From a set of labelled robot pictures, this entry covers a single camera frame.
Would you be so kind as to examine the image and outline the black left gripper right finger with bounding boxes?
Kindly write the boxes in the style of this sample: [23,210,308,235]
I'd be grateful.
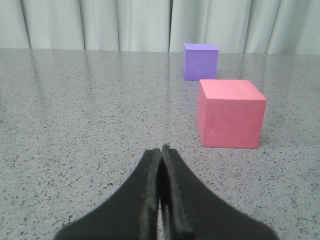
[159,144,278,240]

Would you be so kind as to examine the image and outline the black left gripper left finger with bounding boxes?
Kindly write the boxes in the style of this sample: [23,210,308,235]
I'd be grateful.
[55,148,161,240]

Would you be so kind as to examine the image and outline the pink foam cube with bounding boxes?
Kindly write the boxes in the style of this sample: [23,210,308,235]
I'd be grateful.
[197,79,267,149]

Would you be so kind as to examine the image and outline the purple foam cube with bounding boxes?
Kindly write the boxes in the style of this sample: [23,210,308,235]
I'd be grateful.
[182,43,219,81]

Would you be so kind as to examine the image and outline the grey-green pleated curtain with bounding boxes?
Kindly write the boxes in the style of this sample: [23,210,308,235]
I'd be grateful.
[0,0,320,55]

